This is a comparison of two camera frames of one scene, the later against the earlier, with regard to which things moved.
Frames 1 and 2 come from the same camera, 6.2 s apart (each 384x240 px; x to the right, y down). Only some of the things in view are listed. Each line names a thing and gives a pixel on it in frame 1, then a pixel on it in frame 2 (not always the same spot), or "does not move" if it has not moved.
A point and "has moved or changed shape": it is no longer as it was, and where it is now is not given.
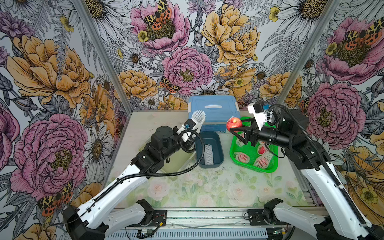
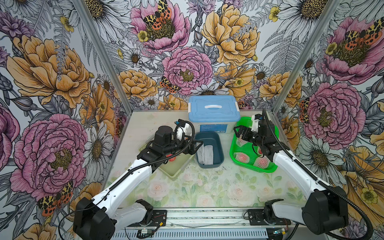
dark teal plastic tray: (212, 138) does not move
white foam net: (199, 116) has moved or changed shape
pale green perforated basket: (178, 162) does not move
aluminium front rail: (200, 224) does not move
